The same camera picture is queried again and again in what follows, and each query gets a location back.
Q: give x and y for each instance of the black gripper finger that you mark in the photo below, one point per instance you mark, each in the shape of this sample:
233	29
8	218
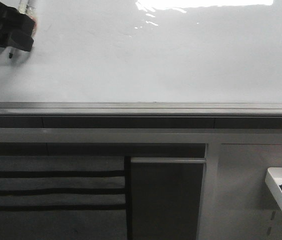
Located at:
16	39
11	19

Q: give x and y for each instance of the grey black-striped panel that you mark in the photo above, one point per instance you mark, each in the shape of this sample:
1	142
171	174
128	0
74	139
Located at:
65	198

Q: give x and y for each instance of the large white whiteboard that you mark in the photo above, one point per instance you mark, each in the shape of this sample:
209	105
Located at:
148	57

